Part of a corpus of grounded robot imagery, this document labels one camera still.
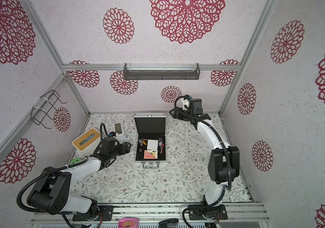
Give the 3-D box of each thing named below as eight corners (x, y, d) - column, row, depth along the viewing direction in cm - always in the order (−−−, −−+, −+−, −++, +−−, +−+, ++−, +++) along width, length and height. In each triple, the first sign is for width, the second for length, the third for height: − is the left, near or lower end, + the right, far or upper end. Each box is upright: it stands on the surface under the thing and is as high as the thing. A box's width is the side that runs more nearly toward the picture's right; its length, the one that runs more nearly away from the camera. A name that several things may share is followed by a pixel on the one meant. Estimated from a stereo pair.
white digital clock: (116, 137, 107) (115, 133, 104) (115, 126, 114) (114, 122, 110) (124, 135, 108) (122, 131, 105) (122, 125, 115) (121, 121, 111)
